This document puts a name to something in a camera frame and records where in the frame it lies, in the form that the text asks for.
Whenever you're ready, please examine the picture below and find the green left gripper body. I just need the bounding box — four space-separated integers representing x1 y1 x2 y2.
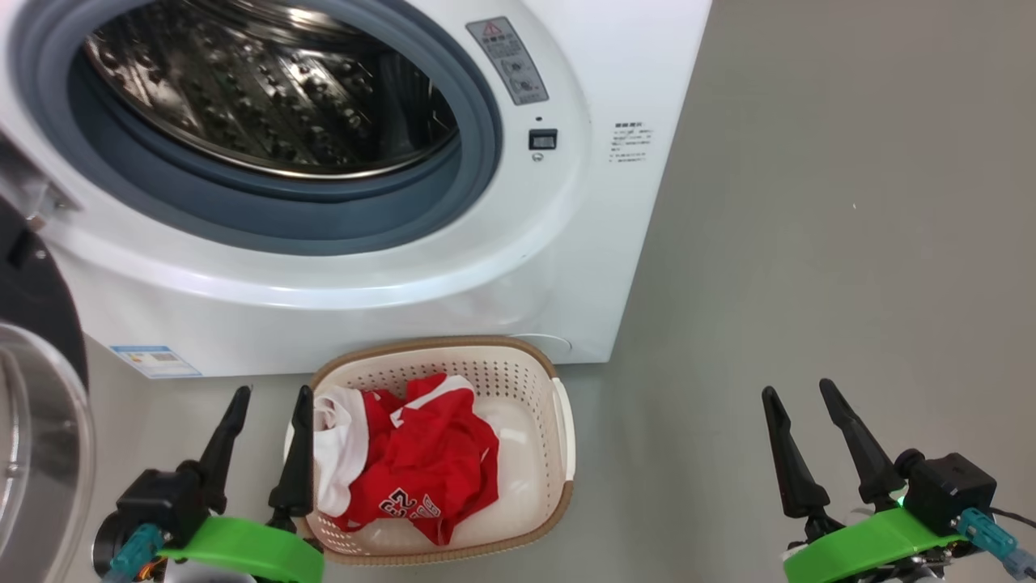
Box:
158 517 325 583

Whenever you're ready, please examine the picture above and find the blue energy label sticker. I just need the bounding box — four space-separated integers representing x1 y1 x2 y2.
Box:
110 346 202 379

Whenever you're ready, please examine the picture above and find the round white filter cover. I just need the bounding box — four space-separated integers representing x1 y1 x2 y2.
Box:
510 333 572 355

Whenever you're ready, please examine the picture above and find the white front-load washing machine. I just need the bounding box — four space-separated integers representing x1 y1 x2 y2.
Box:
0 0 713 379

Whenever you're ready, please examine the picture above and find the stainless steel washer drum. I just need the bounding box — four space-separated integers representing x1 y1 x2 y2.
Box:
81 0 461 179

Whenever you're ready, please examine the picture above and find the teal camera cable plug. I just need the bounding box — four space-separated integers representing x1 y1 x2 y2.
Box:
101 522 167 583
957 509 1036 580

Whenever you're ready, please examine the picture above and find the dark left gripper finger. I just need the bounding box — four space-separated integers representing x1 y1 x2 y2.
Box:
268 385 316 521
197 385 253 516

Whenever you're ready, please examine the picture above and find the teal right camera cable plug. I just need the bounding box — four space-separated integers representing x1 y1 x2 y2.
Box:
957 509 1036 580

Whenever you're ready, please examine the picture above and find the grey warning sticker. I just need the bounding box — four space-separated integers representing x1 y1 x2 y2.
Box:
465 16 550 106

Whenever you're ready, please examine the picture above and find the red and white jersey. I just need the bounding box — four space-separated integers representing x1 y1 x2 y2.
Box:
312 372 501 547

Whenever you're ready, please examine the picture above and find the cream laundry basket brown rim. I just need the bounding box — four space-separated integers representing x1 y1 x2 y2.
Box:
285 336 576 566

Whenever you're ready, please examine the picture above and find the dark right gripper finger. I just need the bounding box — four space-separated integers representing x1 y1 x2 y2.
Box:
761 385 832 521
818 377 907 508

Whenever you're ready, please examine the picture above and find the black round glass washer door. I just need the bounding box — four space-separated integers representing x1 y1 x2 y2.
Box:
0 194 96 583

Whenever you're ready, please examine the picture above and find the teal left camera cable plug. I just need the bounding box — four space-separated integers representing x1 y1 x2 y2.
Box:
101 522 167 583

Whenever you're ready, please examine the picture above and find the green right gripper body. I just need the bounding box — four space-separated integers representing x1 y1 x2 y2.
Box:
782 509 969 583

